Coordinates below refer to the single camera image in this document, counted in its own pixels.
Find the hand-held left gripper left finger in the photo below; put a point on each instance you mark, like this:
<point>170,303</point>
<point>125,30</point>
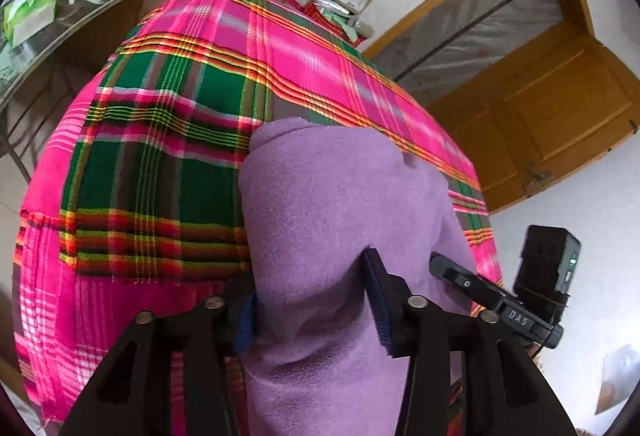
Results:
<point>245,331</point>

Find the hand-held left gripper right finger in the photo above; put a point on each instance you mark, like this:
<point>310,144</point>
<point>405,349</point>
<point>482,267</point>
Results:
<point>380,306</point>

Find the wooden door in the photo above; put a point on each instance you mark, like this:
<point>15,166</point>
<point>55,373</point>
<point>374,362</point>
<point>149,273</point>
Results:
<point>550,115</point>

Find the grey plastic parcel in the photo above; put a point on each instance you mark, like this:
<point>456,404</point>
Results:
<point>330,5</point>

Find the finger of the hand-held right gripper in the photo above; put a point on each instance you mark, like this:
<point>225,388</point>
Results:
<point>460,281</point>

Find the green tissue pack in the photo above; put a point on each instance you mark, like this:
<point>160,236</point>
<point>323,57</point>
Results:
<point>30,15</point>

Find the pink green plaid blanket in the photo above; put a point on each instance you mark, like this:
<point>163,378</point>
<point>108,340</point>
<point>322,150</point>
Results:
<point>150,165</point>

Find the clear plastic bag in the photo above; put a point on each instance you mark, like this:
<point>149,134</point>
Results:
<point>620,376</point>

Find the purple fleece garment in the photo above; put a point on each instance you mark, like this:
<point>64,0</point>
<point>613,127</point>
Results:
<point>325,216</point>

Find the grey plastic doorway curtain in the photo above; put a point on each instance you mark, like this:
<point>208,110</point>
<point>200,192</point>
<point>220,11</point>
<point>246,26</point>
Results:
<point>475,30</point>

